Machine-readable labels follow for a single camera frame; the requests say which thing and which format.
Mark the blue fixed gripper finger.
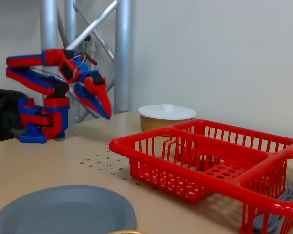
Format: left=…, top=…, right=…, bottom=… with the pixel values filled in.
left=73, top=89, right=110, bottom=120

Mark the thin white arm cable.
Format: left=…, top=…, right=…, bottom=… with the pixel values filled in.
left=70, top=54, right=87, bottom=83

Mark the grey plastic plate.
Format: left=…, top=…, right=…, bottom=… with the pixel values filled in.
left=0, top=185, right=137, bottom=234

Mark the grey plastic fork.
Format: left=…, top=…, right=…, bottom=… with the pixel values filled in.
left=252, top=181, right=293, bottom=234

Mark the black trash bin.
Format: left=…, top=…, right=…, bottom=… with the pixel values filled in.
left=0, top=89, right=29, bottom=144

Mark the blue gripper body black motor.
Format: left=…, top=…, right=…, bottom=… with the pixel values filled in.
left=74, top=70, right=107, bottom=91

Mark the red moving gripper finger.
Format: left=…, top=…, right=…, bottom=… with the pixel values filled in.
left=84, top=76, right=112, bottom=117

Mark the gold plastic pot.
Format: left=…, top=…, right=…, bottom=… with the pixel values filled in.
left=139, top=114, right=196, bottom=132

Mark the red plastic dish rack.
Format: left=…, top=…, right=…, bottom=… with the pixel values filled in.
left=109, top=118, right=293, bottom=234

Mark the dark red lever valve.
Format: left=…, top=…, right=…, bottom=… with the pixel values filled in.
left=79, top=35, right=98, bottom=66

